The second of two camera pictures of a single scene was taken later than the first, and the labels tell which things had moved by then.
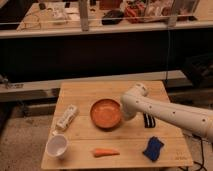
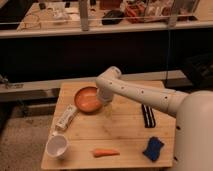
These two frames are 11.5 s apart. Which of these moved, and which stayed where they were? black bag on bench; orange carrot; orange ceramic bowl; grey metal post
Moved: orange ceramic bowl
Stayed: black bag on bench; grey metal post; orange carrot
